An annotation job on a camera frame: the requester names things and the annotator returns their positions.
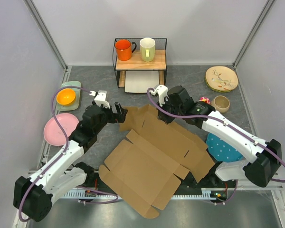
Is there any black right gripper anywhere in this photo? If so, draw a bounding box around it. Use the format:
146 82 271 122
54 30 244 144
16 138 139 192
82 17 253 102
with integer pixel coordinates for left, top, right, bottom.
155 96 184 124

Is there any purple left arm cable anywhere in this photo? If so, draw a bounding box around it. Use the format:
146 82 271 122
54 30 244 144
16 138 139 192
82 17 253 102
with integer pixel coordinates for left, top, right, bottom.
18 85 119 223

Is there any beige ceramic mug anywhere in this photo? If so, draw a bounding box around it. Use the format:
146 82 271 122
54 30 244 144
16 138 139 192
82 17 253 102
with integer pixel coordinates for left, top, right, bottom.
211 95 230 114

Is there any white cable duct rail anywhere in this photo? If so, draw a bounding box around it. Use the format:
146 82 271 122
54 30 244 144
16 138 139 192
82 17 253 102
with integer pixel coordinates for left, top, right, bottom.
61 188 228 201

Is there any orange mug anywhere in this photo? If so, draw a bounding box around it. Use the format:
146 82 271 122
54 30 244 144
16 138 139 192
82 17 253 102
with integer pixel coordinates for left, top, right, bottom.
114 39 137 61

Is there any white tray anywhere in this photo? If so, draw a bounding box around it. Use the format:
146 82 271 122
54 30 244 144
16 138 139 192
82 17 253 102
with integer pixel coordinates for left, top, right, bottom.
124 70 159 93

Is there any pink plate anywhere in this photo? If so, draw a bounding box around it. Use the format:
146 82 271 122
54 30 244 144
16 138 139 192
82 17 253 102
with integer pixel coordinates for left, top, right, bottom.
44 113 79 146

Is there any orange bowl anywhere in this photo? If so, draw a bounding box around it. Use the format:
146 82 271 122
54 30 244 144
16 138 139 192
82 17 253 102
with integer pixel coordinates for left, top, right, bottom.
56 88 76 106

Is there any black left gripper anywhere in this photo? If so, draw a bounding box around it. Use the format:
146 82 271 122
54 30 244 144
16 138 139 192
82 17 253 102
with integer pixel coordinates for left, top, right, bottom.
94 102 127 134

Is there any floral beige plate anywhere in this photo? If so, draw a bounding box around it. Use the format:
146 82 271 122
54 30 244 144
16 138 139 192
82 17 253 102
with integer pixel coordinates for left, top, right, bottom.
205 66 238 93

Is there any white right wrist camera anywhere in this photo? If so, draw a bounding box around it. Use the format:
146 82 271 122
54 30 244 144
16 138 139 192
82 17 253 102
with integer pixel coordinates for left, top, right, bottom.
148 85 168 107

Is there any brown cardboard box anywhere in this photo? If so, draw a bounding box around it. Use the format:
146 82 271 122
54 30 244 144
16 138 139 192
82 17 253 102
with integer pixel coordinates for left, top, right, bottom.
99 104 214 219

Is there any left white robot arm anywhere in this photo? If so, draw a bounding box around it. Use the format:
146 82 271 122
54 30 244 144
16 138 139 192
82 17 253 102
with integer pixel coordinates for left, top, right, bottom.
13 102 128 222

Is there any pink flower toy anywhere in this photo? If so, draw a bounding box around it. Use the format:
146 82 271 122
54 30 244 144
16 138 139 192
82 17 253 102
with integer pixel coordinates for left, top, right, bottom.
199 96 211 105

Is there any pale green mug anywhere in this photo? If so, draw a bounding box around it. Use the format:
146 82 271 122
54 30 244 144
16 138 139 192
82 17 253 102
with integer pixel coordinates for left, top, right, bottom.
140 38 156 62

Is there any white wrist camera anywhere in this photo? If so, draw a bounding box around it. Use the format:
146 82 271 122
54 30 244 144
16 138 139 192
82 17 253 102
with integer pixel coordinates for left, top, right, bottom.
148 85 168 107
89 90 111 109

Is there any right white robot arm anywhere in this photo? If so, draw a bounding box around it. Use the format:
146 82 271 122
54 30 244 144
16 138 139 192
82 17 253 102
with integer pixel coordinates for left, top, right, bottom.
151 85 282 188

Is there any light green rectangular plate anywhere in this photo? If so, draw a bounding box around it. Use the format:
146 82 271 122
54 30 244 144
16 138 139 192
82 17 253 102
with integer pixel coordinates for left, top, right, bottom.
56 80 82 112

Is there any black wire wooden shelf rack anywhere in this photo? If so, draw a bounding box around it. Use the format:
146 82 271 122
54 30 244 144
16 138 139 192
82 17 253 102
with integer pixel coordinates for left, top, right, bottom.
112 38 167 88

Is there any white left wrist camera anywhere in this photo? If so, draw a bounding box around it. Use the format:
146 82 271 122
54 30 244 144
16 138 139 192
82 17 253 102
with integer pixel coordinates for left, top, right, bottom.
89 90 111 109

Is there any blue dotted plate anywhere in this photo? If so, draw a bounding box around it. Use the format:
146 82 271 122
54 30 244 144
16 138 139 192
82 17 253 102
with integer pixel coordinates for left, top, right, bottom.
206 133 243 162

